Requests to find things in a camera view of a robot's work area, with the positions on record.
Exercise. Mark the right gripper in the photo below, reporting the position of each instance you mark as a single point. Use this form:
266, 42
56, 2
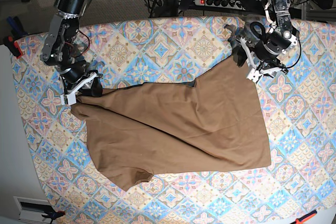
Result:
92, 82

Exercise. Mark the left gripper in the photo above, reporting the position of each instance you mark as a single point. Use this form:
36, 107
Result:
244, 54

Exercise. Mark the brown t-shirt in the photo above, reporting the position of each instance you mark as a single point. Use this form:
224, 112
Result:
213, 123

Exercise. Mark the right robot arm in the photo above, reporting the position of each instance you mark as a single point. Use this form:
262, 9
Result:
61, 52

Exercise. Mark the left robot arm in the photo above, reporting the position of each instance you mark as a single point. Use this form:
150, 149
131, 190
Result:
275, 24

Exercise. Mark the red black clamp left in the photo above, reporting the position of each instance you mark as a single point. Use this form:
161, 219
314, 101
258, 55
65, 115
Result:
12, 46

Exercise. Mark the orange black clamp bottom left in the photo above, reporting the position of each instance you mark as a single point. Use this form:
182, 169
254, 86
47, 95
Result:
50, 213

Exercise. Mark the white floor vent box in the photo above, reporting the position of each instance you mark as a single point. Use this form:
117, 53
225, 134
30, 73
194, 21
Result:
31, 210

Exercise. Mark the patterned tablecloth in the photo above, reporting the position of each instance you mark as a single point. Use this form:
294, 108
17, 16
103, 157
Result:
298, 109

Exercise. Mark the orange clamp bottom right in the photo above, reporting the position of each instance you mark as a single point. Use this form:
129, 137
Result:
305, 218

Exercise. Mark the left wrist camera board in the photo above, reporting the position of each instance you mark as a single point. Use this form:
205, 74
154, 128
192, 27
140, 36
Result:
254, 75

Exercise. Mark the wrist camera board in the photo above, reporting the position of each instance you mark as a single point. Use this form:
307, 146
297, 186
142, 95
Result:
68, 99
254, 75

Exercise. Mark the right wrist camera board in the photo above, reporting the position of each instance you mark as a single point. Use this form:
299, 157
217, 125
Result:
68, 99

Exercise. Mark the power strip with red switch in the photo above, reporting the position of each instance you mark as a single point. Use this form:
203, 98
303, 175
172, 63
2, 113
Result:
230, 4

